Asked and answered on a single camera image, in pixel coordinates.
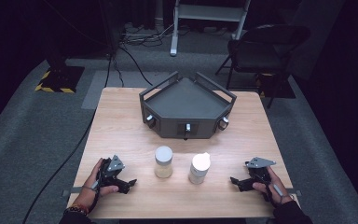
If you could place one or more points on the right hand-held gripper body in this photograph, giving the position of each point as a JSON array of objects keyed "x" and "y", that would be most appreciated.
[{"x": 259, "y": 174}]

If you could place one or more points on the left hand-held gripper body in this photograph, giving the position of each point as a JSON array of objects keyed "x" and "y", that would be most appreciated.
[{"x": 110, "y": 174}]

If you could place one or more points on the glass jar with gray lid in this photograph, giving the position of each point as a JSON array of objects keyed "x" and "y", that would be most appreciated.
[{"x": 163, "y": 165}]

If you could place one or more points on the white plastic bottle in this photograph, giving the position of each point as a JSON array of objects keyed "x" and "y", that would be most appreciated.
[{"x": 199, "y": 171}]

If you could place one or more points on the person's right hand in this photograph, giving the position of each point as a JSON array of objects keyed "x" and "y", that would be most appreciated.
[{"x": 275, "y": 191}]

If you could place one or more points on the person's left hand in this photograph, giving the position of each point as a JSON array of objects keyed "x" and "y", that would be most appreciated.
[{"x": 88, "y": 194}]

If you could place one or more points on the black base with hazard tape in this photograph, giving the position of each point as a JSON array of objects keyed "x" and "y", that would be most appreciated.
[
  {"x": 279, "y": 90},
  {"x": 62, "y": 77}
]

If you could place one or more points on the black folding chair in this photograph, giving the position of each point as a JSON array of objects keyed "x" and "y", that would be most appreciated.
[{"x": 261, "y": 46}]

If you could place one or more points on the white metal stand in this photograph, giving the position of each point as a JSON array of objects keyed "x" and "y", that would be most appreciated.
[{"x": 209, "y": 12}]

